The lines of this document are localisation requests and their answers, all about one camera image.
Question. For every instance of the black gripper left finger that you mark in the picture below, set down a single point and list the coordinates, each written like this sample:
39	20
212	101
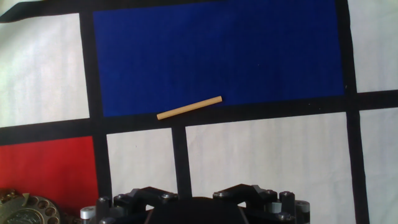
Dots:
133	202

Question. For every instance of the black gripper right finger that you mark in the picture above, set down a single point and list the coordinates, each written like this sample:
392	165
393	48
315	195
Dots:
264	202

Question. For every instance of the antique brass rotary phone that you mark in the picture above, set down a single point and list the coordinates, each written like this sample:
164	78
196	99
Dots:
28	211

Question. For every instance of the thin wooden stick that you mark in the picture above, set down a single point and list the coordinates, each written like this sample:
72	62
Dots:
189	108

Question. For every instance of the Mondrian pattern tablecloth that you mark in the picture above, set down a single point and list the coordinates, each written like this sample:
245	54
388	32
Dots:
217	56

